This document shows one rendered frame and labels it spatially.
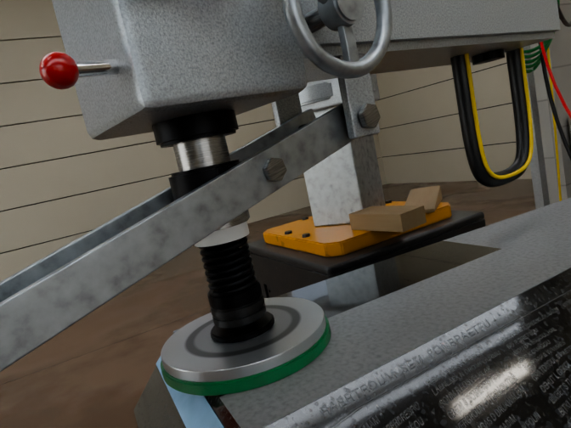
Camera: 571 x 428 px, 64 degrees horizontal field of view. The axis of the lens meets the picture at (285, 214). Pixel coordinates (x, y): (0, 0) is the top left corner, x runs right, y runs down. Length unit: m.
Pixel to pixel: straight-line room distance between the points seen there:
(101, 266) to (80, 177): 6.11
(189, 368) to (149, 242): 0.15
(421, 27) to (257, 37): 0.29
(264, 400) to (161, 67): 0.34
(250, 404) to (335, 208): 1.06
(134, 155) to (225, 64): 6.21
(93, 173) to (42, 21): 1.97
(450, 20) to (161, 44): 0.47
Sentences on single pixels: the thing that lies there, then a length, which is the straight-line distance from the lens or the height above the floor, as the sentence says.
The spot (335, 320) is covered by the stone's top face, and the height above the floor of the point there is 0.82.
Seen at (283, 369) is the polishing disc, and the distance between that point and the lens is 0.52.
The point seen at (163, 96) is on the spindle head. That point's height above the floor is 1.13.
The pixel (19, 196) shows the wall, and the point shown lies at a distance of 6.56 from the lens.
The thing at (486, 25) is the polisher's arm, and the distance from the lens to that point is 0.86.
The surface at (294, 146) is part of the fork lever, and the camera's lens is 0.57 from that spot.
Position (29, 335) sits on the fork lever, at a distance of 0.47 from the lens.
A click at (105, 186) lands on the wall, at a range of 6.60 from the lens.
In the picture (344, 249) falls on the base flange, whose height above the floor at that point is 0.76.
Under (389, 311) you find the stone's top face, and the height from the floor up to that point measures 0.82.
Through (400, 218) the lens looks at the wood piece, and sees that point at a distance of 1.24.
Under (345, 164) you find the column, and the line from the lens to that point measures 1.44.
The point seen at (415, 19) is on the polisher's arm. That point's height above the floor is 1.20.
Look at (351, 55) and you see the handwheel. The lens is 0.51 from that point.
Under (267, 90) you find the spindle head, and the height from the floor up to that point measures 1.13.
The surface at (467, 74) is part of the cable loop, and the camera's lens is 0.95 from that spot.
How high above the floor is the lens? 1.07
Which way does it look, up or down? 8 degrees down
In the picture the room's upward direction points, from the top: 12 degrees counter-clockwise
